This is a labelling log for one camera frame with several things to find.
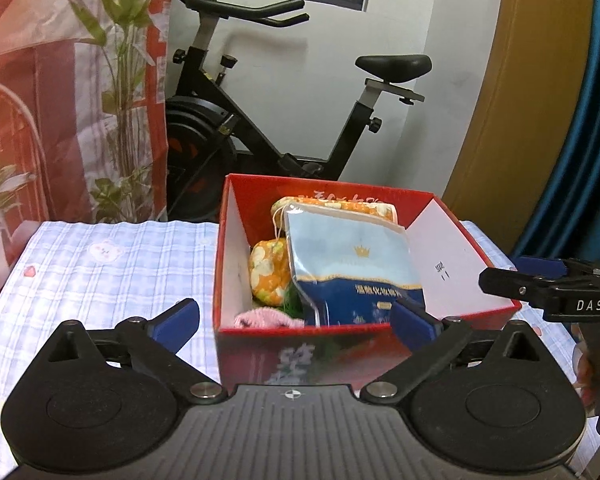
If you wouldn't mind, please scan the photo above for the checkered tablecloth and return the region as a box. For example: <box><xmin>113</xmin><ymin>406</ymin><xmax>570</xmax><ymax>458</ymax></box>
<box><xmin>0</xmin><ymin>217</ymin><xmax>600</xmax><ymax>466</ymax></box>

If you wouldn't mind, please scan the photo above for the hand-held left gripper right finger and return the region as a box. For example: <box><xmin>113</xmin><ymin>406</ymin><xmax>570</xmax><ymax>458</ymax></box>
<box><xmin>360</xmin><ymin>298</ymin><xmax>549</xmax><ymax>407</ymax></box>

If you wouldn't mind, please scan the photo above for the pink knitted cloth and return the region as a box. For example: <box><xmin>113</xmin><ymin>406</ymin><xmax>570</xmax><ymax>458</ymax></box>
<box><xmin>234</xmin><ymin>308</ymin><xmax>307</xmax><ymax>331</ymax></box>

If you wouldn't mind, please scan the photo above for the person's right hand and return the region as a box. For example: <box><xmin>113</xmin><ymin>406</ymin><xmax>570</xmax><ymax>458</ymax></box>
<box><xmin>571</xmin><ymin>324</ymin><xmax>600</xmax><ymax>407</ymax></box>

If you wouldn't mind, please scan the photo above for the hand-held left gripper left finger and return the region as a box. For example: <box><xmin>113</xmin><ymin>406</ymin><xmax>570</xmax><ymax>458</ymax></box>
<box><xmin>44</xmin><ymin>298</ymin><xmax>229</xmax><ymax>407</ymax></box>

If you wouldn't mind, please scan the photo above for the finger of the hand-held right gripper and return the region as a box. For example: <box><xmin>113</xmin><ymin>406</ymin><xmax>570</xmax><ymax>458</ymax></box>
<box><xmin>478</xmin><ymin>266</ymin><xmax>552</xmax><ymax>309</ymax></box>
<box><xmin>511</xmin><ymin>256</ymin><xmax>570</xmax><ymax>280</ymax></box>

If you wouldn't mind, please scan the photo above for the orange floral drawstring pouch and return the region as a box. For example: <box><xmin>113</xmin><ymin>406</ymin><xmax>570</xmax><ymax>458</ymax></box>
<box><xmin>271</xmin><ymin>195</ymin><xmax>399</xmax><ymax>224</ymax></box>

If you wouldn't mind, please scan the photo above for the red cardboard box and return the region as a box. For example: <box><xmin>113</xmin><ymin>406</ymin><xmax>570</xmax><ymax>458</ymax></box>
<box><xmin>212</xmin><ymin>173</ymin><xmax>524</xmax><ymax>389</ymax></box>

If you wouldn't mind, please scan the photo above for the printed backdrop cloth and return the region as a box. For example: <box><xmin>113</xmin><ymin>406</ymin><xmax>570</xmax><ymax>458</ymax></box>
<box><xmin>0</xmin><ymin>0</ymin><xmax>179</xmax><ymax>323</ymax></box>

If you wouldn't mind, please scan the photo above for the yellow wooden panel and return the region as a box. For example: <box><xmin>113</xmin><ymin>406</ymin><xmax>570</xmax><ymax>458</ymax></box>
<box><xmin>440</xmin><ymin>0</ymin><xmax>599</xmax><ymax>259</ymax></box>

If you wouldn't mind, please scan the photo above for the black exercise bike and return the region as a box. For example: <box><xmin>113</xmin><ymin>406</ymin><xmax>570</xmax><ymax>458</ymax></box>
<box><xmin>166</xmin><ymin>0</ymin><xmax>434</xmax><ymax>224</ymax></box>

